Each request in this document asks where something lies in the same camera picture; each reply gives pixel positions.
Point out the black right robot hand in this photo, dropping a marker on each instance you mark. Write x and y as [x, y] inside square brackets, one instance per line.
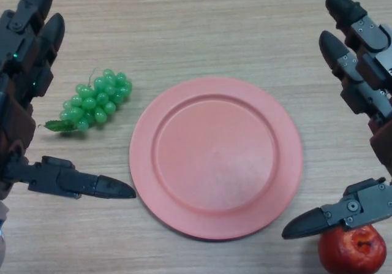
[373, 68]

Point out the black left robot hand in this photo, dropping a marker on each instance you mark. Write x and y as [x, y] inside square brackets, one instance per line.
[18, 117]

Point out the red apple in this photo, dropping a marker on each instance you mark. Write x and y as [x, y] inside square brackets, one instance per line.
[352, 252]

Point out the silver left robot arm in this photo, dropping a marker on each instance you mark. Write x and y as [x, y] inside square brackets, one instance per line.
[1, 231]

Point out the pink round plate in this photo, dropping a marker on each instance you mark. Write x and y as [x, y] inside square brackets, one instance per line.
[214, 163]

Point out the green grape bunch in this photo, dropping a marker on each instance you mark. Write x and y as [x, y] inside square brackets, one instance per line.
[92, 102]

